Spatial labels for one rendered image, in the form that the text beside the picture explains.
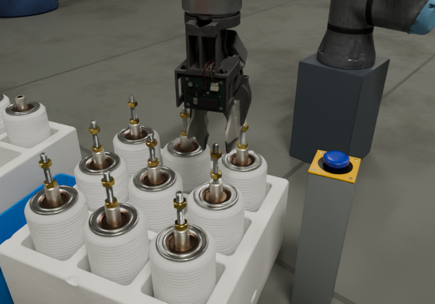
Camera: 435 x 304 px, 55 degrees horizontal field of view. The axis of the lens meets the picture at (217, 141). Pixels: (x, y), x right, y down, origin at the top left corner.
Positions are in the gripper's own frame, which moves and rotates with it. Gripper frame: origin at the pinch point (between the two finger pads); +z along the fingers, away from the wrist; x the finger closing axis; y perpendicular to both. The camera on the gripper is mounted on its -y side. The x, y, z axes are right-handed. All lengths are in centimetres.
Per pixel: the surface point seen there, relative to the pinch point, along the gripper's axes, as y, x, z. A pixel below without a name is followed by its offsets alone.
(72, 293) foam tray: 18.0, -18.0, 20.0
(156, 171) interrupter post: -0.2, -10.9, 8.0
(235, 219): 3.2, 3.9, 12.1
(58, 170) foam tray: -16, -46, 25
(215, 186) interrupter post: 1.8, 0.1, 7.4
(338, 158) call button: -4.0, 18.3, 2.3
